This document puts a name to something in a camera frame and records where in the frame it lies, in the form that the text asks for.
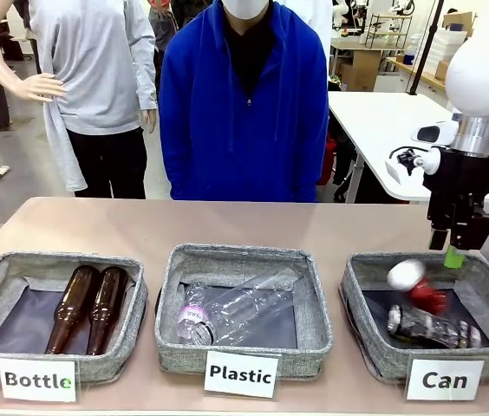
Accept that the red canister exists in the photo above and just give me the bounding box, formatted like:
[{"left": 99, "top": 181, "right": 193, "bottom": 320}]
[{"left": 316, "top": 133, "right": 337, "bottom": 186}]

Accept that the crushed silver black can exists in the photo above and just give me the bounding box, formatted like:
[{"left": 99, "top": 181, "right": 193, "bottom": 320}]
[{"left": 386, "top": 303, "right": 483, "bottom": 349}]

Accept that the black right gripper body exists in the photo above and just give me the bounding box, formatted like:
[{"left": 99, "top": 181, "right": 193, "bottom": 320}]
[{"left": 421, "top": 146, "right": 489, "bottom": 230}]

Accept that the cardboard box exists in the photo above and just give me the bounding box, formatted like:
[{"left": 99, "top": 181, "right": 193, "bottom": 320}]
[{"left": 442, "top": 11, "right": 474, "bottom": 39}]

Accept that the white Bottle label sign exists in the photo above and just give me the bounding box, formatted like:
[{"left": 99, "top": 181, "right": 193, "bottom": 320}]
[{"left": 0, "top": 357, "right": 79, "bottom": 404}]

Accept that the white Plastic label sign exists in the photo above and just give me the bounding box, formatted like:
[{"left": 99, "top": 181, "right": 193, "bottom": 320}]
[{"left": 202, "top": 349, "right": 282, "bottom": 400}]

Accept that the white face mask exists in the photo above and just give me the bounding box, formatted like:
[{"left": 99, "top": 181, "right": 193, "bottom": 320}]
[{"left": 220, "top": 0, "right": 271, "bottom": 21}]

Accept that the mannequin in grey shirt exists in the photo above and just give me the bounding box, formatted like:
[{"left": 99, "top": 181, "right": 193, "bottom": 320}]
[{"left": 27, "top": 0, "right": 160, "bottom": 201}]

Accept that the metal wire shelf rack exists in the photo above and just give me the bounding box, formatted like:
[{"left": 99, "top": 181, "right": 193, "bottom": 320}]
[{"left": 368, "top": 11, "right": 414, "bottom": 49}]

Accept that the grey fabric plastic basket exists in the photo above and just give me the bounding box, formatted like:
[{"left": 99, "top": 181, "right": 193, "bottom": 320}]
[{"left": 153, "top": 243, "right": 335, "bottom": 383}]

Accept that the person in blue jacket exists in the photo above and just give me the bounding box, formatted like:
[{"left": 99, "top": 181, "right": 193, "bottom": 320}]
[{"left": 158, "top": 0, "right": 330, "bottom": 205}]

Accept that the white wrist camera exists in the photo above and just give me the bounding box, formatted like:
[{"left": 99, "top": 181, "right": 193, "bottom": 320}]
[{"left": 410, "top": 120, "right": 460, "bottom": 177}]

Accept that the white paper card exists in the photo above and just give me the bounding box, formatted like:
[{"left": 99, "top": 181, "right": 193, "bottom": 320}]
[{"left": 384, "top": 159, "right": 404, "bottom": 185}]

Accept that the white side table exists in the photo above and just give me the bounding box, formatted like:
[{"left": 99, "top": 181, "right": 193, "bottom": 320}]
[{"left": 326, "top": 90, "right": 489, "bottom": 205}]

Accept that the large clear plastic bottle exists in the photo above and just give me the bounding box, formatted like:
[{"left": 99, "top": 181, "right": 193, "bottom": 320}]
[{"left": 192, "top": 267, "right": 301, "bottom": 347}]

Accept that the stack of white boxes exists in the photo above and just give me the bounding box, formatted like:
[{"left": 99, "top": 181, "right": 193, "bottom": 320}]
[{"left": 425, "top": 27, "right": 474, "bottom": 75}]

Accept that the crushed red can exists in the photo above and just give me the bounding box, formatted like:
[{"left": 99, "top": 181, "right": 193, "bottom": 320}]
[{"left": 386, "top": 258, "right": 449, "bottom": 314}]

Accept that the small crumpled plastic bottle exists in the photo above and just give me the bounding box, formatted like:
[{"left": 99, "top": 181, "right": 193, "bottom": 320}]
[{"left": 176, "top": 281, "right": 212, "bottom": 340}]

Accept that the wooden workbench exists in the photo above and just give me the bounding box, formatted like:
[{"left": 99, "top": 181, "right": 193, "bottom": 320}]
[{"left": 329, "top": 37, "right": 402, "bottom": 93}]

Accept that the black stand pole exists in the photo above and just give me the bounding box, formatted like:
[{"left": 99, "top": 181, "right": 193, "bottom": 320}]
[{"left": 408, "top": 0, "right": 446, "bottom": 97}]

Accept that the black camera cable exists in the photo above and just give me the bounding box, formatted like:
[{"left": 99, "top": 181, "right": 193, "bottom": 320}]
[{"left": 388, "top": 146, "right": 421, "bottom": 177}]

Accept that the white Can label sign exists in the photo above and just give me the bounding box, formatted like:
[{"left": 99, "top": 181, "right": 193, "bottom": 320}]
[{"left": 405, "top": 358, "right": 486, "bottom": 402}]

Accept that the brown glass bottle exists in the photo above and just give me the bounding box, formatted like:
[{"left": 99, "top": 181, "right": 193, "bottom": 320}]
[
  {"left": 44, "top": 264, "right": 102, "bottom": 354},
  {"left": 85, "top": 265, "right": 130, "bottom": 357}
]

